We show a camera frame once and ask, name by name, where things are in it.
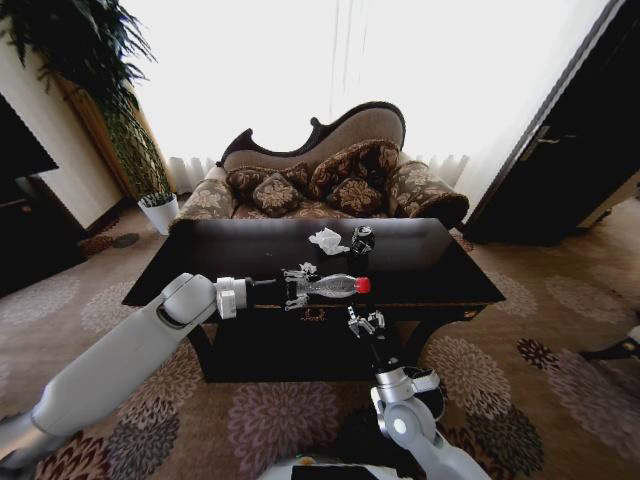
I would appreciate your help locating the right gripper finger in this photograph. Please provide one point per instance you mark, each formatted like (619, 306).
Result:
(356, 323)
(376, 320)

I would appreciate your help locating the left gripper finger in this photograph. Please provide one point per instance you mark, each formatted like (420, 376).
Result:
(295, 274)
(296, 302)

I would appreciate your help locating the clear bottle with red cap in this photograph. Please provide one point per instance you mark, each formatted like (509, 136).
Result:
(334, 287)

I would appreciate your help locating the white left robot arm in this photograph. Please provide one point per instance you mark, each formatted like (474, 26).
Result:
(95, 370)

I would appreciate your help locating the small white paper scrap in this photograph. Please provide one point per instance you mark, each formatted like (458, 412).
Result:
(306, 267)

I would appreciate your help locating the crumpled white tissue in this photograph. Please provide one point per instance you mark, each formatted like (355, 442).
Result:
(327, 240)

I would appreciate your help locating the dark wooden coffee table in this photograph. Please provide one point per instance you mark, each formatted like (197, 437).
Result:
(225, 250)

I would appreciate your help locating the crushed black drink can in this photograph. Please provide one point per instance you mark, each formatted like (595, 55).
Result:
(363, 240)

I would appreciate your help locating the small floral diamond cushion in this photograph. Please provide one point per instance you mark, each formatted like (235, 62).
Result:
(356, 196)
(277, 194)

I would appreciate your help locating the large floral brown cushion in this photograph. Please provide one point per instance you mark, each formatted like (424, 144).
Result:
(245, 180)
(350, 162)

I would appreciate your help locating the white robot front shell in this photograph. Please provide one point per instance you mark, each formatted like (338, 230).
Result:
(325, 471)

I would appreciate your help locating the white plant pot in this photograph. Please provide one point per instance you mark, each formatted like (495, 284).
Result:
(160, 215)

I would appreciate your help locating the floral chaise sofa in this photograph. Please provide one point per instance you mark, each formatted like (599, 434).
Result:
(350, 130)

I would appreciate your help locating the white sheer curtain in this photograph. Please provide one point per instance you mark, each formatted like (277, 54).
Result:
(280, 70)

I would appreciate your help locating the dark wooden cabinet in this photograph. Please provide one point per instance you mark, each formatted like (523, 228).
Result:
(35, 235)

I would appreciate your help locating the dark wooden door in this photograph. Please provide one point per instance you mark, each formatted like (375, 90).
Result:
(580, 150)

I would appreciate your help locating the tall green potted plant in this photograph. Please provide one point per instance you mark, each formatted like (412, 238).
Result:
(90, 55)

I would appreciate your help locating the black flat screen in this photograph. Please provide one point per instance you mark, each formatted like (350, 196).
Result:
(20, 145)

